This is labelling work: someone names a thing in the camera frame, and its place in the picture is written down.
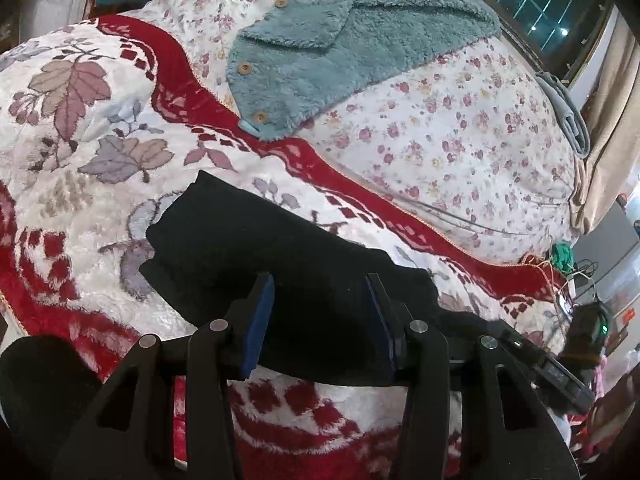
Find black pants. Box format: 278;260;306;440
140;172;498;387

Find green yarn bundle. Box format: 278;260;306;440
549;242;575;275

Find beige curtain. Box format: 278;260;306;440
570;18;639;234

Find floral quilt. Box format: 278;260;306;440
136;0;576;262

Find red white floral blanket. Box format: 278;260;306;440
1;16;567;479

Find grey folded cloth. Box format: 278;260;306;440
535;72;591;159

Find teal fleece jacket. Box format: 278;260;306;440
227;0;500;141

